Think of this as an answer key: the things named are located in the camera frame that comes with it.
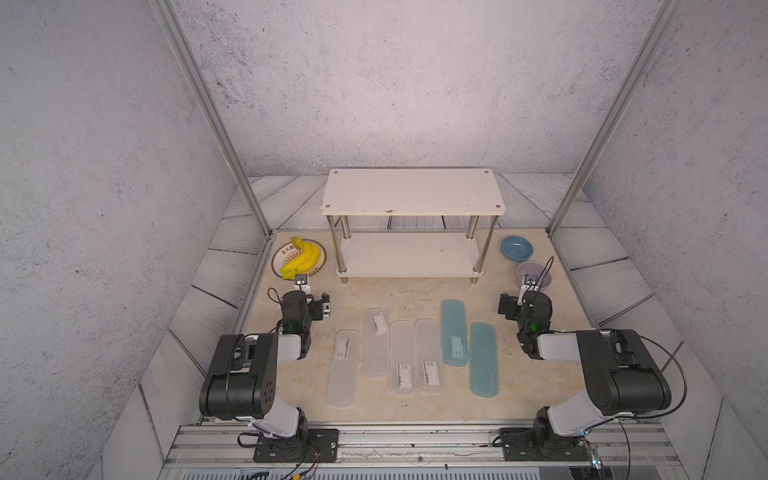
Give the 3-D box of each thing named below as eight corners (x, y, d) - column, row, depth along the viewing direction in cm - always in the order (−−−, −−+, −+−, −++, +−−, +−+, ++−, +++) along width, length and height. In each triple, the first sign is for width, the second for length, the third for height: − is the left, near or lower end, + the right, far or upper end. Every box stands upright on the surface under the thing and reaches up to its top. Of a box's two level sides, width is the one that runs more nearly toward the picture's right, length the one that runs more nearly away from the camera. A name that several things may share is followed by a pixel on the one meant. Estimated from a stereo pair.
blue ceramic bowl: (503, 264, 113) (506, 256, 110) (497, 243, 120) (500, 235, 116) (532, 263, 113) (536, 255, 110) (524, 243, 120) (528, 235, 116)
